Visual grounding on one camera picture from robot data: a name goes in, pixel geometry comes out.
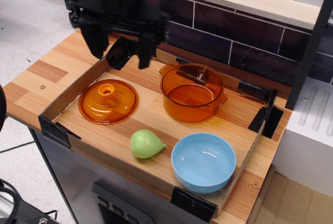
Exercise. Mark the green toy pear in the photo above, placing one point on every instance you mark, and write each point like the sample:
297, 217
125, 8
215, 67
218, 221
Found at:
145, 144

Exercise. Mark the black vertical post right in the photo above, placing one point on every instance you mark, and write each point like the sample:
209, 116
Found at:
309, 53

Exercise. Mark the light blue bowl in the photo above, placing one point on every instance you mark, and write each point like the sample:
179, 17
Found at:
203, 162

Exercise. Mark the toy oven front panel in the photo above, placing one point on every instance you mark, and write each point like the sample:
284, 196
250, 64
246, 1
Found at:
113, 207

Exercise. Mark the orange transparent pot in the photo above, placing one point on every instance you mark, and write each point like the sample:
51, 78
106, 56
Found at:
191, 92

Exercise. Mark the orange transparent pot lid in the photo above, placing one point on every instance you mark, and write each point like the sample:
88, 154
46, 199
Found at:
107, 102

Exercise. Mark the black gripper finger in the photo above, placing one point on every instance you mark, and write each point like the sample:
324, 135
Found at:
146, 48
95, 36

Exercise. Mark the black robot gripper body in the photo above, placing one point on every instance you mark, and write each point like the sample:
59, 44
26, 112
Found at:
133, 17

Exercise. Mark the white toy sink drainboard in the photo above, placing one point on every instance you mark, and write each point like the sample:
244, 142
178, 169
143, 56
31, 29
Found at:
304, 154

